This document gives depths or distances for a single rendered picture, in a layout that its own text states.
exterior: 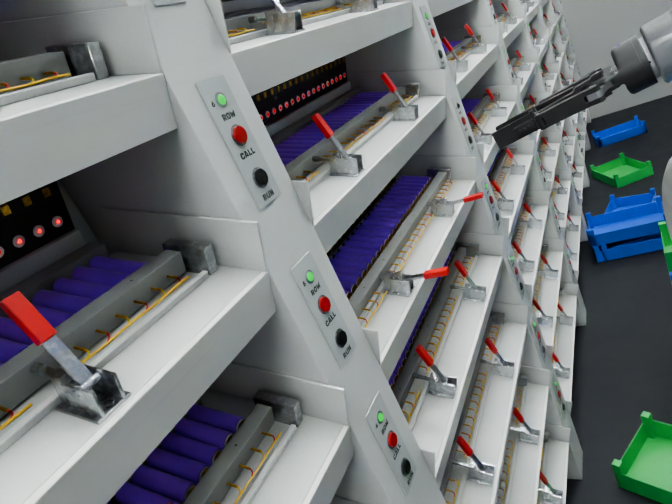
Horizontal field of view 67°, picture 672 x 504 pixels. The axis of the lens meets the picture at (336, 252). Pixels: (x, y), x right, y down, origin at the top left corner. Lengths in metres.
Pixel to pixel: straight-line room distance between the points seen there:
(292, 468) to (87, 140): 0.34
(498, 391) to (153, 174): 0.81
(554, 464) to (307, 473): 1.01
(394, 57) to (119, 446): 0.90
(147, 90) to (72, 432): 0.25
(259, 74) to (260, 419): 0.35
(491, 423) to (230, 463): 0.63
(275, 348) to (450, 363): 0.42
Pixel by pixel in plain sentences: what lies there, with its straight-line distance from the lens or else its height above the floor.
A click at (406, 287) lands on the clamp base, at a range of 0.72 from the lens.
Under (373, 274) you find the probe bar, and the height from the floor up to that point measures 0.93.
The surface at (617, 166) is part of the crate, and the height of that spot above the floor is 0.01.
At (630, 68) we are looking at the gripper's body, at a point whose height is 1.04.
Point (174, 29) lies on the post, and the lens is 0.48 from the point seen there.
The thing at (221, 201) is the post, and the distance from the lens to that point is 0.46.
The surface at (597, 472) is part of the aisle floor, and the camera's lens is 1.62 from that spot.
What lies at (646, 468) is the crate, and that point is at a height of 0.00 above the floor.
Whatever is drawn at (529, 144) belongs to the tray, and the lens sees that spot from 1.81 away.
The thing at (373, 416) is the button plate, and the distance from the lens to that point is 0.59.
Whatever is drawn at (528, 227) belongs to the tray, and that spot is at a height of 0.53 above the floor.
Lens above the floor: 1.21
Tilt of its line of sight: 18 degrees down
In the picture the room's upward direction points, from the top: 25 degrees counter-clockwise
